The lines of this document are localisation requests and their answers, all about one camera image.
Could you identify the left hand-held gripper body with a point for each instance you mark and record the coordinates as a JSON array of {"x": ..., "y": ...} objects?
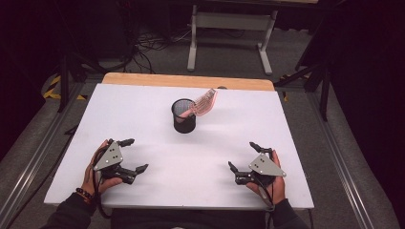
[{"x": 110, "y": 157}]

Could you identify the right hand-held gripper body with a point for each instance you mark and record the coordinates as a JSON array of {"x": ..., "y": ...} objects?
[{"x": 264, "y": 167}]

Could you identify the black mesh pen holder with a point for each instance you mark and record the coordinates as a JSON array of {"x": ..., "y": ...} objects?
[{"x": 184, "y": 127}]

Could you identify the person's right hand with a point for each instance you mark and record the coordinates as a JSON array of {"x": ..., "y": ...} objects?
[{"x": 278, "y": 189}]

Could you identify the person's left hand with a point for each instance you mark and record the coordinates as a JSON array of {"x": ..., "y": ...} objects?
[{"x": 89, "y": 178}]

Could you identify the yellow black hazard tape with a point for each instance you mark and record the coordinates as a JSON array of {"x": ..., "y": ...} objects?
[
  {"x": 284, "y": 95},
  {"x": 51, "y": 92}
]

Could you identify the person's dark clothed torso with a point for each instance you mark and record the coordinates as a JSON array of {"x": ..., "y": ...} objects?
[{"x": 191, "y": 219}]

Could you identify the black tripod stand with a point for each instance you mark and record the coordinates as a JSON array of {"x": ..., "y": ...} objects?
[
  {"x": 324, "y": 92},
  {"x": 65, "y": 86}
]

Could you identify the aluminium floor rail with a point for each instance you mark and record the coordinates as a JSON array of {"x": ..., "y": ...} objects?
[
  {"x": 340, "y": 165},
  {"x": 38, "y": 159}
]

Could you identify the white metal frame desk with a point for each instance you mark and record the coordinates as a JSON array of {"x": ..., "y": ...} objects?
[{"x": 229, "y": 20}]

